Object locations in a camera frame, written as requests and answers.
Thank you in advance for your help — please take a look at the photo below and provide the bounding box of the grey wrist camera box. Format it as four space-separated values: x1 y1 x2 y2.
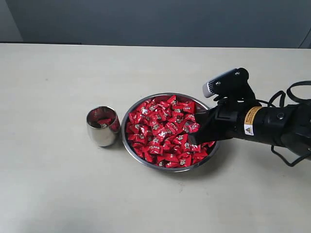
202 67 249 98

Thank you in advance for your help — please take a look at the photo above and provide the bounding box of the pile of red wrapped candies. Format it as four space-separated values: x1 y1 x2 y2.
125 95 218 168

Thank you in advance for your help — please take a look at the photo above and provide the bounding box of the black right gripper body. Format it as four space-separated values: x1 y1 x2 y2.
213 101 301 147

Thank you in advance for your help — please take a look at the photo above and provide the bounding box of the black cable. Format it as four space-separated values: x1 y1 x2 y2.
255 81 311 167

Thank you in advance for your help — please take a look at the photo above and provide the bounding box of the stainless steel cup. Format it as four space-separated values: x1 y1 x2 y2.
86 106 121 147

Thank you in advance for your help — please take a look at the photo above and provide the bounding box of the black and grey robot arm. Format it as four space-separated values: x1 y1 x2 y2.
188 100 311 159

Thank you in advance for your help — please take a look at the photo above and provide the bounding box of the round metal bowl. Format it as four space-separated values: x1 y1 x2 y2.
121 92 222 173

